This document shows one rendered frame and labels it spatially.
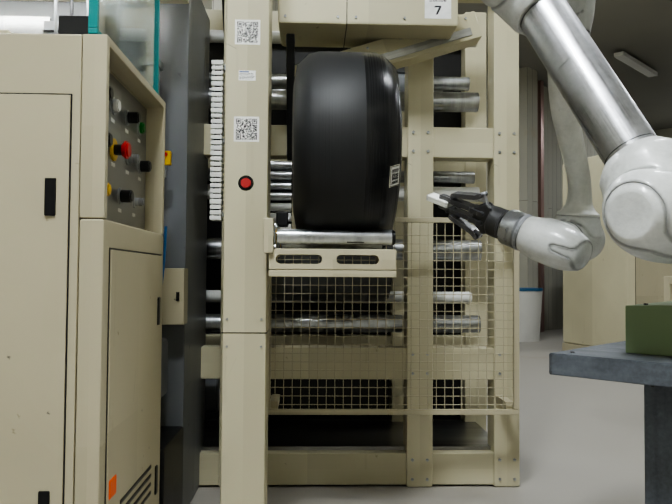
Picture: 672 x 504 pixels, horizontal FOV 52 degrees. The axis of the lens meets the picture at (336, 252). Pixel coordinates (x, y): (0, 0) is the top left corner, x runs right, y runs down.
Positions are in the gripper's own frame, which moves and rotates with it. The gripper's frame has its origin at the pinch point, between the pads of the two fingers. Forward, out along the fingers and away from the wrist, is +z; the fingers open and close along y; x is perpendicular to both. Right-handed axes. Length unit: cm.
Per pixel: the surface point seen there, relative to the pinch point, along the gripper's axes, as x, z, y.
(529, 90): 708, 391, 170
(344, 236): -11.2, 23.7, 15.9
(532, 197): 666, 337, 299
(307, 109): -14.4, 36.0, -18.8
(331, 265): -18.0, 21.7, 22.0
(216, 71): -18, 73, -23
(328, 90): -8.0, 34.7, -23.1
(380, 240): -3.8, 16.5, 16.9
